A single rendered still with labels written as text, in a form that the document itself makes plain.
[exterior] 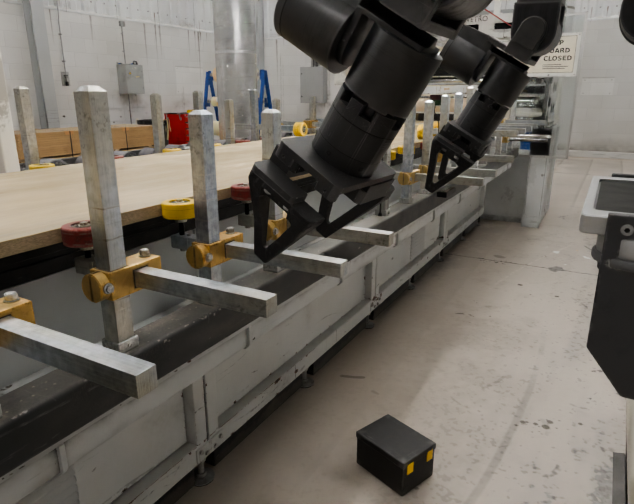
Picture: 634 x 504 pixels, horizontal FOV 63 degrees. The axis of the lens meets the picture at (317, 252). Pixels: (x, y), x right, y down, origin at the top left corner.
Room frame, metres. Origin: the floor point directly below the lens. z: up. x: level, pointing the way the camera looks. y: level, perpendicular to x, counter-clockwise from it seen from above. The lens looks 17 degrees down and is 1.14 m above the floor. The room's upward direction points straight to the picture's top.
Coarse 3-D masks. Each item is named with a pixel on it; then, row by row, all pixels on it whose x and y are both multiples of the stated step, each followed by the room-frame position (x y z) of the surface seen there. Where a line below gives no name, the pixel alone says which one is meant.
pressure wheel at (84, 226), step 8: (64, 224) 0.93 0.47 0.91; (72, 224) 0.94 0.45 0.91; (80, 224) 0.93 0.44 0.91; (88, 224) 0.94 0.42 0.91; (64, 232) 0.90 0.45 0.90; (72, 232) 0.89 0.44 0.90; (80, 232) 0.89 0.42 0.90; (88, 232) 0.90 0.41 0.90; (64, 240) 0.90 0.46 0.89; (72, 240) 0.89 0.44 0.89; (80, 240) 0.89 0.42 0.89; (88, 240) 0.90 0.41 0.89; (80, 248) 0.92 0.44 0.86; (88, 248) 0.92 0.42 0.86; (88, 256) 0.93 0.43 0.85
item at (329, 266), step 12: (180, 240) 1.13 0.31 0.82; (192, 240) 1.12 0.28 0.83; (228, 252) 1.07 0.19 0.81; (240, 252) 1.05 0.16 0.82; (252, 252) 1.04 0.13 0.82; (288, 252) 1.01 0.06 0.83; (300, 252) 1.01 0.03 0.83; (276, 264) 1.01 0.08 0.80; (288, 264) 0.99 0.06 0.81; (300, 264) 0.98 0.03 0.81; (312, 264) 0.97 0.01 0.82; (324, 264) 0.95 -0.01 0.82; (336, 264) 0.94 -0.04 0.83; (336, 276) 0.94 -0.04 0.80
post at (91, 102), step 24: (96, 96) 0.83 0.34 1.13; (96, 120) 0.83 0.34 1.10; (96, 144) 0.82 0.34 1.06; (96, 168) 0.82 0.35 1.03; (96, 192) 0.83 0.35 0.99; (96, 216) 0.83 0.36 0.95; (120, 216) 0.85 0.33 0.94; (96, 240) 0.83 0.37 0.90; (120, 240) 0.84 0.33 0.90; (96, 264) 0.84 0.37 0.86; (120, 264) 0.84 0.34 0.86; (120, 312) 0.83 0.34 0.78; (120, 336) 0.82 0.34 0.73
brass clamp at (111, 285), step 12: (132, 264) 0.86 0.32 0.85; (144, 264) 0.88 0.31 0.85; (156, 264) 0.90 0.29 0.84; (84, 276) 0.81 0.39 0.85; (96, 276) 0.80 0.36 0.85; (108, 276) 0.81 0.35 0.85; (120, 276) 0.83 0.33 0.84; (132, 276) 0.85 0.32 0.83; (84, 288) 0.81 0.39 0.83; (96, 288) 0.80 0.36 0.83; (108, 288) 0.80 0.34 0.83; (120, 288) 0.83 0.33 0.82; (132, 288) 0.85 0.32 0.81; (96, 300) 0.80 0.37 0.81
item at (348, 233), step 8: (240, 216) 1.36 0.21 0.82; (248, 216) 1.35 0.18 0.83; (240, 224) 1.36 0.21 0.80; (248, 224) 1.35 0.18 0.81; (288, 224) 1.29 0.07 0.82; (312, 232) 1.26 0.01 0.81; (336, 232) 1.22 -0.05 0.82; (344, 232) 1.21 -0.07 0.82; (352, 232) 1.20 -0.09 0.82; (360, 232) 1.19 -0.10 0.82; (368, 232) 1.18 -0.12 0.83; (376, 232) 1.18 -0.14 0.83; (384, 232) 1.18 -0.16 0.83; (392, 232) 1.18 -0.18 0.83; (344, 240) 1.21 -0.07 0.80; (352, 240) 1.20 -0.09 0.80; (360, 240) 1.19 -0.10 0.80; (368, 240) 1.18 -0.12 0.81; (376, 240) 1.17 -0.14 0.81; (384, 240) 1.16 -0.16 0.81; (392, 240) 1.18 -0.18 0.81
